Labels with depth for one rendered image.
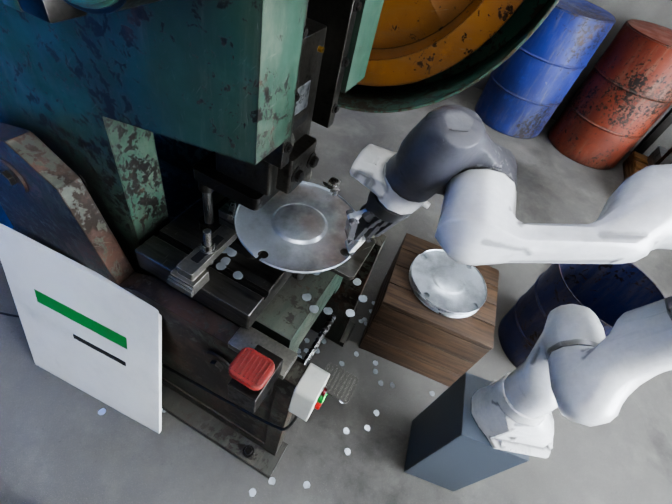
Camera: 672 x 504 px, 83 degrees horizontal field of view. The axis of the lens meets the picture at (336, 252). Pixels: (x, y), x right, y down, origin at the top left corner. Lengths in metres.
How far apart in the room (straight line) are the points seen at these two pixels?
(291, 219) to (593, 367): 0.66
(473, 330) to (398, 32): 0.95
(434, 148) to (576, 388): 0.54
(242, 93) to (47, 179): 0.50
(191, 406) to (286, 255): 0.79
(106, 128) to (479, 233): 0.62
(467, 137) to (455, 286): 0.99
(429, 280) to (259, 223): 0.76
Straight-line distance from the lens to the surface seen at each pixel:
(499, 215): 0.52
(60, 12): 0.56
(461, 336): 1.39
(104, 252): 0.99
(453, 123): 0.52
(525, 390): 0.99
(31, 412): 1.62
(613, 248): 0.57
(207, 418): 1.44
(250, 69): 0.50
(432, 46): 0.96
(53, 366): 1.60
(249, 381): 0.69
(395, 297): 1.36
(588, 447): 1.94
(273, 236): 0.84
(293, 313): 0.89
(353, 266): 0.82
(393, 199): 0.60
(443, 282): 1.44
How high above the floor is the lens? 1.40
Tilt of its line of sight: 48 degrees down
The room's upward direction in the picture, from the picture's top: 17 degrees clockwise
